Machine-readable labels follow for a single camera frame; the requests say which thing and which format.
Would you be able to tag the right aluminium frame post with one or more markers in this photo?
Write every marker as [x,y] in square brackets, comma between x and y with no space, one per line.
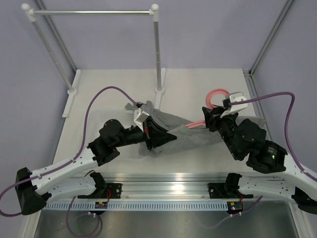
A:
[272,34]

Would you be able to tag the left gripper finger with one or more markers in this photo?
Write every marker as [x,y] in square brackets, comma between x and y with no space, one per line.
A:
[156,125]
[160,138]

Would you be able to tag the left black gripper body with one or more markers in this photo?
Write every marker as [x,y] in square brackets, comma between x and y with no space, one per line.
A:
[146,133]

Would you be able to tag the white slotted cable duct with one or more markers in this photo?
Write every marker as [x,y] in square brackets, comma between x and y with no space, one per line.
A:
[139,206]

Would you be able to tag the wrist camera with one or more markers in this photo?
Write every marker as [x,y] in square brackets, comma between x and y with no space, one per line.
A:
[234,103]
[140,115]

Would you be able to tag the aluminium mounting rail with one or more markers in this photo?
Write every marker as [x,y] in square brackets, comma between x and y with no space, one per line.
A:
[178,186]

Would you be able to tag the white plastic basket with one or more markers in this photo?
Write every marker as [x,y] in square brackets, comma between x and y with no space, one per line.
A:
[98,118]

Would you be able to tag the pink plastic hanger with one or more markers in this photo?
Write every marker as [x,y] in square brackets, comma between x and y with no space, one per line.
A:
[209,104]

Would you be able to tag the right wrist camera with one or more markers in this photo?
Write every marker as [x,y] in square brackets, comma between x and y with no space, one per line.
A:
[234,103]

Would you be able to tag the aluminium frame post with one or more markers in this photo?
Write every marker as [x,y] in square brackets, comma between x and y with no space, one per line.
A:
[59,41]
[272,34]

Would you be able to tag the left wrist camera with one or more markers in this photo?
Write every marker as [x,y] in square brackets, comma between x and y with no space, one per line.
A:
[140,115]

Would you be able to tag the left aluminium frame post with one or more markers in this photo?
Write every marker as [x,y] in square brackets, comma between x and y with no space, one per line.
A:
[59,41]

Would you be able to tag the white clothes rack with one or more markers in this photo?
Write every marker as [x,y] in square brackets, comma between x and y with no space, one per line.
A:
[72,88]

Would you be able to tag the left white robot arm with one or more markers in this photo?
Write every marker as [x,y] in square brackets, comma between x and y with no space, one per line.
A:
[36,188]

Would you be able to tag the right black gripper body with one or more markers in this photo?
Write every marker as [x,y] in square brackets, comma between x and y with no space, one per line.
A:
[226,125]

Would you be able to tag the grey t shirt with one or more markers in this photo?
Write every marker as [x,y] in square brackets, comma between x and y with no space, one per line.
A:
[187,139]

